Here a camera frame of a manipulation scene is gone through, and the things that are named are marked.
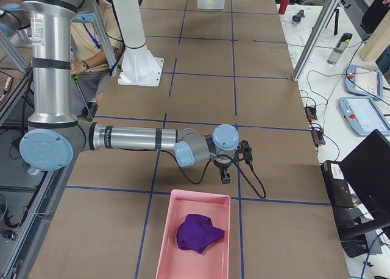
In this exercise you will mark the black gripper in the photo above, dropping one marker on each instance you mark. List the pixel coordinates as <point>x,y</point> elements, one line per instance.
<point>222,167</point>

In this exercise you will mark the purple microfiber cloth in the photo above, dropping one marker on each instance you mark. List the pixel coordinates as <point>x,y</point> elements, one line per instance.
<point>197,233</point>

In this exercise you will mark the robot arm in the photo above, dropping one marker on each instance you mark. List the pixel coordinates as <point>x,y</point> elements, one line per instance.
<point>55,136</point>

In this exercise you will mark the pink plastic tray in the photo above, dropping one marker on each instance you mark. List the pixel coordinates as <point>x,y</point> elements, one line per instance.
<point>214,262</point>

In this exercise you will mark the black monitor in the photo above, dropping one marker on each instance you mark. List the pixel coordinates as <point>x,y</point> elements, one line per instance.
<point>358,189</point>

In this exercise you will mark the teach pendant near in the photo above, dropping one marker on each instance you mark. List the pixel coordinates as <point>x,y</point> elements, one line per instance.
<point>363,115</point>

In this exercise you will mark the teach pendant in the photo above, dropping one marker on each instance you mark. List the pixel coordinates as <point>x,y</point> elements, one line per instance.
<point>363,81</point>
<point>363,115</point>

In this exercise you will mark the clear water bottle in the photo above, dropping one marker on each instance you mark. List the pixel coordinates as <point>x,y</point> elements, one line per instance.
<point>340,47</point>

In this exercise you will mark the teach pendant far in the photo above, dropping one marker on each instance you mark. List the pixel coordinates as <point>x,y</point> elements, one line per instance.
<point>363,81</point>

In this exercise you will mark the seated person in beige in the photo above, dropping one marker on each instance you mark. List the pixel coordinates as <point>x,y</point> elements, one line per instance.
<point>89,60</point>

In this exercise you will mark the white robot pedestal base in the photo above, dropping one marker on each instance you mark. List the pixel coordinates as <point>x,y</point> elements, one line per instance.
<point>139,67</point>

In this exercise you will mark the green handled tool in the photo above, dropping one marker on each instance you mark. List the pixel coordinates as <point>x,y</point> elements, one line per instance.
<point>88,115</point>

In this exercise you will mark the aluminium frame post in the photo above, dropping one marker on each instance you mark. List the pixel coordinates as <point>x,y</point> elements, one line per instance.
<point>324,16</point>

